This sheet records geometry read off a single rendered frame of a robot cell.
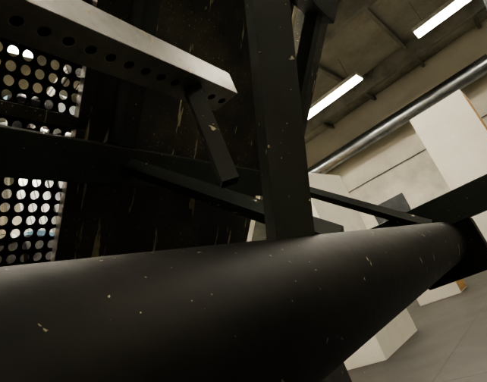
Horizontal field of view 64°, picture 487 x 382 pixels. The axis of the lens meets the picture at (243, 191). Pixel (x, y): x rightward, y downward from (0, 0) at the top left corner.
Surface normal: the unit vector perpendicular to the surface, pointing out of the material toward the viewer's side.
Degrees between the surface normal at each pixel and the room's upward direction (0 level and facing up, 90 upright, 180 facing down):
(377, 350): 90
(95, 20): 90
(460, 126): 90
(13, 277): 40
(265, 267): 62
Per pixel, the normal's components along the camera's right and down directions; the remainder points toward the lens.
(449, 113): -0.62, -0.01
